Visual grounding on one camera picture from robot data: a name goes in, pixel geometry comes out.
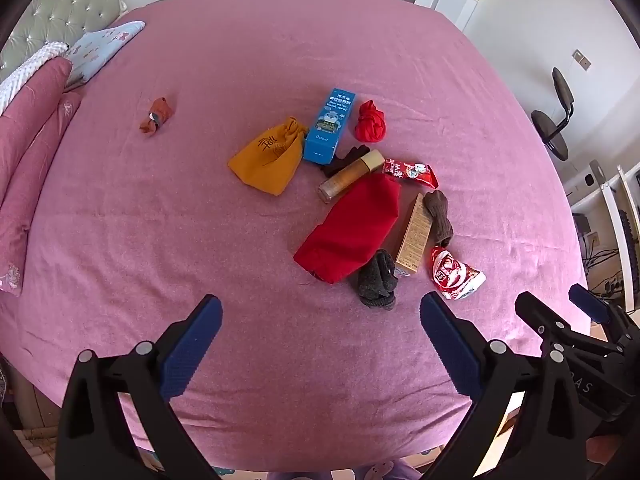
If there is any white shelf unit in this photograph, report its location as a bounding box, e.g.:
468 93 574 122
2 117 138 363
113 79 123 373
565 159 639 313

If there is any brown sock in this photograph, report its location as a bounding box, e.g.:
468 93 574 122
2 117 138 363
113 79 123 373
423 191 454 247

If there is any blue carton box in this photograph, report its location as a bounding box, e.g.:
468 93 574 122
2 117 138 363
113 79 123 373
303 88 356 165

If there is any red milk candy wrapper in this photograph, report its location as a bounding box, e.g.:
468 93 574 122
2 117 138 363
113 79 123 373
382 158 439 190

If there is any light blue patterned pillow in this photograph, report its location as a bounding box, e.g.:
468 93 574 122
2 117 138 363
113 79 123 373
64 21 145 90

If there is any mustard drawstring pouch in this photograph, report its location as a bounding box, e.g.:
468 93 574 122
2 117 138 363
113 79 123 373
228 117 308 196

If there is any red zipper pouch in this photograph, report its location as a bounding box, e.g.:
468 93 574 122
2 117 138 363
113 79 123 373
294 174 400 284

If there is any pink bed sheet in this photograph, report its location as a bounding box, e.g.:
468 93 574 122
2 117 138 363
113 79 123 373
1 0 589 471

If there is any dark grey sock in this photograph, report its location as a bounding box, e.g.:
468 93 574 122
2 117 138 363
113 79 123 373
357 249 398 311

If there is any white knitted blanket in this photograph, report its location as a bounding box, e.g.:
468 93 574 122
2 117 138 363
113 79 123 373
0 41 68 113

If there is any gold L'Oreal box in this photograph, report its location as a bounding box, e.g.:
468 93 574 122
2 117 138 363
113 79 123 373
394 193 433 276

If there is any grey tufted headboard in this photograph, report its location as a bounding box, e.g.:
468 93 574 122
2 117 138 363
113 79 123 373
1 0 127 79

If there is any red rolled sock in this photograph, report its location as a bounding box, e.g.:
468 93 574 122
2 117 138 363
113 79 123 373
354 100 386 143

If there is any pink folded quilt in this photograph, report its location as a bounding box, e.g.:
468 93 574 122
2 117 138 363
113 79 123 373
1 56 81 296

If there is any dark maroon sock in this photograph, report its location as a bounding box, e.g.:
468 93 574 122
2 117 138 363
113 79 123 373
319 145 370 179

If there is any amber bottle gold cap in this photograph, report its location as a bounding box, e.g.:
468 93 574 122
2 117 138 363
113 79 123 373
318 150 385 203

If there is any black office chair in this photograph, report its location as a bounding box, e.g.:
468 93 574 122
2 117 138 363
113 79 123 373
529 66 576 163

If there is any crumpled red white wrapper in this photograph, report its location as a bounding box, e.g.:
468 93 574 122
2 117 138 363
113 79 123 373
431 246 486 300

